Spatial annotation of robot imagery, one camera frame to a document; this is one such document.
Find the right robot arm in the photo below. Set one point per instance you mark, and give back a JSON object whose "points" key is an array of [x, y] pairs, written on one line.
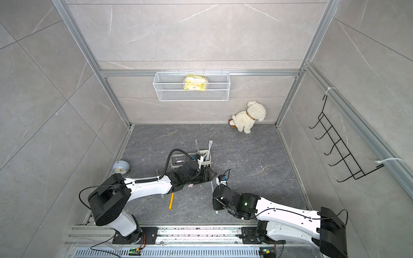
{"points": [[322, 229]]}

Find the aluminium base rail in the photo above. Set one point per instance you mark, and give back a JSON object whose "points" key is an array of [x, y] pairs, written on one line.
{"points": [[178, 241]]}

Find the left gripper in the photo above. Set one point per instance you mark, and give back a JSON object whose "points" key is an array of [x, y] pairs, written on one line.
{"points": [[208, 177]]}

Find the yellow packet in basket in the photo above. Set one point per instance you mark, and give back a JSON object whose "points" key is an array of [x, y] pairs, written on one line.
{"points": [[195, 83]]}

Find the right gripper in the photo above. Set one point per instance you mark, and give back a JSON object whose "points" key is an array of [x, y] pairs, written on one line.
{"points": [[215, 205]]}

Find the white wire wall basket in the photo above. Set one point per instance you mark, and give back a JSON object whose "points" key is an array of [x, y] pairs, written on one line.
{"points": [[169, 87]]}

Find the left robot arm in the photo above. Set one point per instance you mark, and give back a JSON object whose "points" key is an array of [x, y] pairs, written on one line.
{"points": [[108, 200]]}

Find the white toothbrush holder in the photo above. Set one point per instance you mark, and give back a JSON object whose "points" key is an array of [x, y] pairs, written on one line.
{"points": [[202, 157]]}

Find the dark grey toothbrush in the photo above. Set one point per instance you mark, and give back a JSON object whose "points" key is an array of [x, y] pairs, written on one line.
{"points": [[197, 147]]}

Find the black wall hook rack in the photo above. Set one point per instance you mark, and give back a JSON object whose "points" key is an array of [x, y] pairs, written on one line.
{"points": [[338, 146]]}

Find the yellow toothbrush pink bristles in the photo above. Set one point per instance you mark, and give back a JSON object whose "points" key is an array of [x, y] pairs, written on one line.
{"points": [[171, 201]]}

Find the white plush dog toy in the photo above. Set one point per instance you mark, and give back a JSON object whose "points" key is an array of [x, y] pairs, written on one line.
{"points": [[245, 120]]}

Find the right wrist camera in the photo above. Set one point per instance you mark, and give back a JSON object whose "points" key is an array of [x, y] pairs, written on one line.
{"points": [[222, 180]]}

